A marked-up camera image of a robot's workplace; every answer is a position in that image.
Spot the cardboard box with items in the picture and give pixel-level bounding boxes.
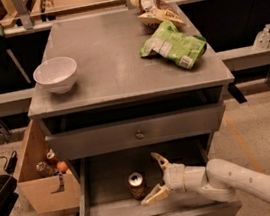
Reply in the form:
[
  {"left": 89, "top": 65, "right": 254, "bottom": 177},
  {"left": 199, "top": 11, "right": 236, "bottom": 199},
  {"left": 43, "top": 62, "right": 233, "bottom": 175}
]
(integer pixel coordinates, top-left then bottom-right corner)
[{"left": 14, "top": 120, "right": 81, "bottom": 213}]

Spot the open grey middle drawer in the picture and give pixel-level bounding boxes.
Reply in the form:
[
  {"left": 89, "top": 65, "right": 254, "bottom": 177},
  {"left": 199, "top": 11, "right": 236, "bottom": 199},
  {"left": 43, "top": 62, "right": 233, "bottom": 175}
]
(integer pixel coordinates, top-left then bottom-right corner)
[{"left": 73, "top": 139, "right": 242, "bottom": 216}]

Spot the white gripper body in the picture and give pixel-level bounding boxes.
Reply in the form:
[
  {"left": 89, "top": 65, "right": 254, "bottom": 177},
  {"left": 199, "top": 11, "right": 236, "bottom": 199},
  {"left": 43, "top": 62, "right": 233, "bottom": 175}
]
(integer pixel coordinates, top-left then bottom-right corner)
[{"left": 163, "top": 163, "right": 185, "bottom": 191}]

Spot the orange soda can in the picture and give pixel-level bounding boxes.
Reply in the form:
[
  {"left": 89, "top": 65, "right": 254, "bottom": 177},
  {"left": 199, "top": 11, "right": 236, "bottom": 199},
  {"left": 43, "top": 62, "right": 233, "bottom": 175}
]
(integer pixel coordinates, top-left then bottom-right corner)
[{"left": 127, "top": 172, "right": 146, "bottom": 200}]

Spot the grey top drawer with knob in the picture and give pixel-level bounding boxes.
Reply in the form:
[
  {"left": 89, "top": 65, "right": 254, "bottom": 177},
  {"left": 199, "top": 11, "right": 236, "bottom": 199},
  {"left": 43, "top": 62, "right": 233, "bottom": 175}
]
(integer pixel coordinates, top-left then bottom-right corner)
[{"left": 46, "top": 103, "right": 225, "bottom": 160}]

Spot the green chip bag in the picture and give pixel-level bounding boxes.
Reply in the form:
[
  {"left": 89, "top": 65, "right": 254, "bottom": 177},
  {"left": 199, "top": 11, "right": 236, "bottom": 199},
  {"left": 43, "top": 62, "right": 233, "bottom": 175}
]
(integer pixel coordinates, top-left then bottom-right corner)
[{"left": 140, "top": 20, "right": 207, "bottom": 70}]

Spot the yellow chip bag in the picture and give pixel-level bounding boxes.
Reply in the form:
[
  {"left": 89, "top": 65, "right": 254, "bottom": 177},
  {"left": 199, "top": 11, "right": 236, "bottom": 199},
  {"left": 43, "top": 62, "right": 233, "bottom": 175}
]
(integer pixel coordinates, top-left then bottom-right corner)
[{"left": 130, "top": 0, "right": 185, "bottom": 28}]

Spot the clear hand sanitizer bottle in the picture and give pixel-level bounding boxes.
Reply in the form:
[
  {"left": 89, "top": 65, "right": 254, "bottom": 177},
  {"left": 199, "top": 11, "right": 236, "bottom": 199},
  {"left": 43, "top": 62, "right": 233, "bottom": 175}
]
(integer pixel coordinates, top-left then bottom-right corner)
[{"left": 253, "top": 24, "right": 270, "bottom": 50}]

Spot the black power adapter cable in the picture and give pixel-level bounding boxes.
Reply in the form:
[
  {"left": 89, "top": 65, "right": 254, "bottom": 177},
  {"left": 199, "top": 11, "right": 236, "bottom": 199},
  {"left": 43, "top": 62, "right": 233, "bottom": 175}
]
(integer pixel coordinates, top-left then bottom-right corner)
[{"left": 0, "top": 150, "right": 21, "bottom": 177}]

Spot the grey metal drawer cabinet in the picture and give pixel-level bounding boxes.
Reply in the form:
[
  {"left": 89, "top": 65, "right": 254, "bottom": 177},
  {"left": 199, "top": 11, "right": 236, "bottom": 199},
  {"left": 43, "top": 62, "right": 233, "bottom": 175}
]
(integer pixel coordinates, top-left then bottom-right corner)
[{"left": 14, "top": 0, "right": 255, "bottom": 216}]

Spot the white ceramic bowl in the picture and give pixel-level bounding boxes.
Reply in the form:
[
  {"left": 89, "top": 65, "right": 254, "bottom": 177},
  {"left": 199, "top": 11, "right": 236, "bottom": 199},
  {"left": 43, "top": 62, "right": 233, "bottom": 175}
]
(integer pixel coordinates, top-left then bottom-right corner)
[{"left": 33, "top": 56, "right": 78, "bottom": 94}]

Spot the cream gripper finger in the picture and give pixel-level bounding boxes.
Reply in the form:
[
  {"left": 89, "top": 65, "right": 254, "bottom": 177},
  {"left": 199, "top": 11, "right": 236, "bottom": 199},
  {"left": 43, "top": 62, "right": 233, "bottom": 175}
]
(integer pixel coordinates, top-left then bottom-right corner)
[
  {"left": 141, "top": 183, "right": 172, "bottom": 206},
  {"left": 151, "top": 152, "right": 170, "bottom": 170}
]

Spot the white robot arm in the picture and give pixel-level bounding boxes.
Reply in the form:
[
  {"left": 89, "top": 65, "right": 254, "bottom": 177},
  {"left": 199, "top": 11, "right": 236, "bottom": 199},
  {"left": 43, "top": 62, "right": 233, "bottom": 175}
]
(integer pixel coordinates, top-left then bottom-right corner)
[{"left": 141, "top": 152, "right": 270, "bottom": 206}]

